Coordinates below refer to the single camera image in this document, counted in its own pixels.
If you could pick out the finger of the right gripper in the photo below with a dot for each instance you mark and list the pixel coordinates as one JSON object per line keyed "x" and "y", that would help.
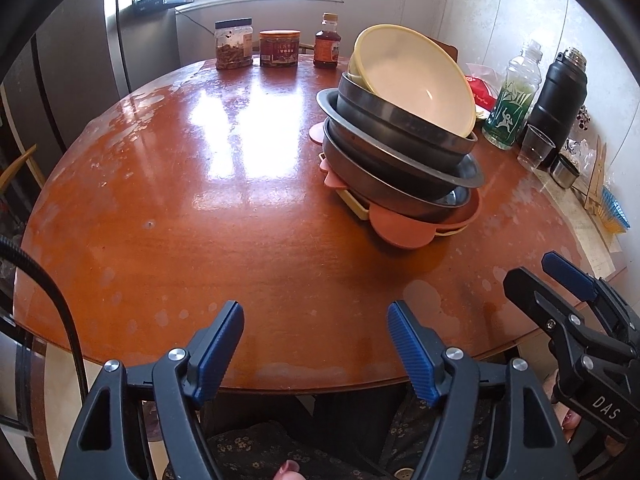
{"x": 564, "y": 325}
{"x": 616, "y": 316}

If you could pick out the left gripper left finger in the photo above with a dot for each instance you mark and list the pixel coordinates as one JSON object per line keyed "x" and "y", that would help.
{"x": 109, "y": 438}

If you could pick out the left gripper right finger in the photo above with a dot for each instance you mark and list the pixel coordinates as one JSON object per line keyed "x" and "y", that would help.
{"x": 525, "y": 440}

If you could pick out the wide steel basin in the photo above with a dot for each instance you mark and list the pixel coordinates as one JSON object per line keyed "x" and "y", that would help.
{"x": 414, "y": 166}

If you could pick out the steel plate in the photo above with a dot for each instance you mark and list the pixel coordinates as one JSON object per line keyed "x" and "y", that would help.
{"x": 390, "y": 195}

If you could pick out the yellow shell-shaped plate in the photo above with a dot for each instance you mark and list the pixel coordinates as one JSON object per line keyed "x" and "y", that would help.
{"x": 401, "y": 230}

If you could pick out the small steel bowl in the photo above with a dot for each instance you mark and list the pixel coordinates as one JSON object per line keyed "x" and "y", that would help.
{"x": 401, "y": 130}

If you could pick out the yellow ceramic bowl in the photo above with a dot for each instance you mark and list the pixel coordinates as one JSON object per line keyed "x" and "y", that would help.
{"x": 409, "y": 70}

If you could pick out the person right hand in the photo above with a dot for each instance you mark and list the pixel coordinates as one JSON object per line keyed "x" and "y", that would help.
{"x": 567, "y": 418}

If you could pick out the paper sheet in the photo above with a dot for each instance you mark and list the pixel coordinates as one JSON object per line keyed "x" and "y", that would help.
{"x": 599, "y": 251}

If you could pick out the blue cupcake liners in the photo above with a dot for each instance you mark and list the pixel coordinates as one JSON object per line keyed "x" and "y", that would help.
{"x": 611, "y": 214}

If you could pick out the wooden clip stand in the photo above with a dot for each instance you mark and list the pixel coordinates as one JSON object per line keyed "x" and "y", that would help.
{"x": 593, "y": 200}

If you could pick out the small steel cup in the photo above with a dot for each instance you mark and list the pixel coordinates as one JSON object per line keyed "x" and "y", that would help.
{"x": 563, "y": 172}

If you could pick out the clear plastic cup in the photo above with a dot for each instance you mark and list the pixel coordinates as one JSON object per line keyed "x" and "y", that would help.
{"x": 536, "y": 146}

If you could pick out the green drink bottle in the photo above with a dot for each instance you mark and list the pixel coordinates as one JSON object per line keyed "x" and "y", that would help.
{"x": 520, "y": 84}

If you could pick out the black thermos flask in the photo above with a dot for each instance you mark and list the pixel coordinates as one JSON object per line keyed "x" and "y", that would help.
{"x": 563, "y": 93}

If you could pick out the red tissue pack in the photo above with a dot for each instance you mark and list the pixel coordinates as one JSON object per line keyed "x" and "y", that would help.
{"x": 484, "y": 95}

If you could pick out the wooden chair back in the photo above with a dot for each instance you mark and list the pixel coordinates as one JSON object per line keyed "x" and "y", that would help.
{"x": 448, "y": 48}

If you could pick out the brown sauce bottle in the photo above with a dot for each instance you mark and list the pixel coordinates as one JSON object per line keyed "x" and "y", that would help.
{"x": 327, "y": 42}

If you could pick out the grey refrigerator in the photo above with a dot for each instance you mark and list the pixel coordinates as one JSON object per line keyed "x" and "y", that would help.
{"x": 86, "y": 56}

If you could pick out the red label jar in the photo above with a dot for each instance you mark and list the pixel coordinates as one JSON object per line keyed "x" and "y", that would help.
{"x": 279, "y": 48}

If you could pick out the clear jar black lid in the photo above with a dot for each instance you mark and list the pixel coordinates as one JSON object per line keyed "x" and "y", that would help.
{"x": 234, "y": 43}

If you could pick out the wooden chair with metal frame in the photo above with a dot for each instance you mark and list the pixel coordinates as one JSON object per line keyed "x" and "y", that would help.
{"x": 12, "y": 170}

